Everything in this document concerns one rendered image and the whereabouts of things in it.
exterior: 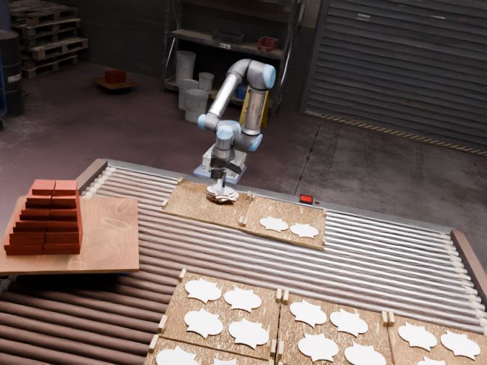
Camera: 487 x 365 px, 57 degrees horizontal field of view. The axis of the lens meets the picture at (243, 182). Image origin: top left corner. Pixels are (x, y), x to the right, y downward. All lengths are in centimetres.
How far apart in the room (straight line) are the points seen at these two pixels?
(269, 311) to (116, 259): 61
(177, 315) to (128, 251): 32
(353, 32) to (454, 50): 134
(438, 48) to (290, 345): 560
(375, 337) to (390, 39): 532
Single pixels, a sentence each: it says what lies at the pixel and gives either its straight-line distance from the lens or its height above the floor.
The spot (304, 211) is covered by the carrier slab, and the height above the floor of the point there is 94.
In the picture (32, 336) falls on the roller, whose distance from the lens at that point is 169.
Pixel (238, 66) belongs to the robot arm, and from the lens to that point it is 248.
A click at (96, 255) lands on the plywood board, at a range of 179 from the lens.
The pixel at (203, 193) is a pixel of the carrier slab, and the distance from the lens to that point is 242.
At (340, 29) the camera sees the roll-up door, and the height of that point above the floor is 131.
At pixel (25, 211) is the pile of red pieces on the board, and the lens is 171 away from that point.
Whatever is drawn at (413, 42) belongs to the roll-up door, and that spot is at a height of 132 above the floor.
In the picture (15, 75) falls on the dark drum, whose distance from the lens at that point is 574.
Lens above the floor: 214
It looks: 28 degrees down
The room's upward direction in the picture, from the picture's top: 10 degrees clockwise
